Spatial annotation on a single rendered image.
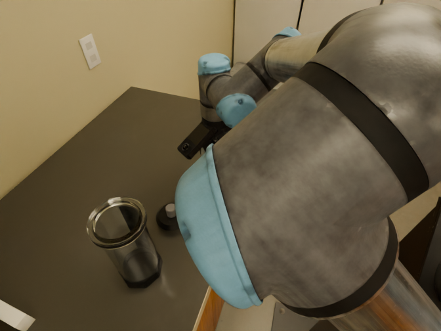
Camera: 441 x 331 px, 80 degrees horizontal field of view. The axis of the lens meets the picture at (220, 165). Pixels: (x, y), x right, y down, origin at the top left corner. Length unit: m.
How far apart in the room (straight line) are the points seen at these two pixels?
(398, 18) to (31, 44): 1.00
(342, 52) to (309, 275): 0.13
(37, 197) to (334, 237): 0.91
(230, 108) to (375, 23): 0.36
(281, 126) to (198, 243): 0.09
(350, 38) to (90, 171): 0.90
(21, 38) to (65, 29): 0.17
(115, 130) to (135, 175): 0.28
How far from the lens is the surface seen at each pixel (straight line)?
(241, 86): 0.54
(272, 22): 2.87
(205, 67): 0.61
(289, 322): 1.66
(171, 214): 0.73
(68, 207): 0.91
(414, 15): 0.21
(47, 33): 1.11
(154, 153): 0.98
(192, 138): 0.71
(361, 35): 0.19
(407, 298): 0.28
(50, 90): 1.12
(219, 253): 0.17
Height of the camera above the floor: 1.59
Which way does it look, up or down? 46 degrees down
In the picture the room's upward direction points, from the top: straight up
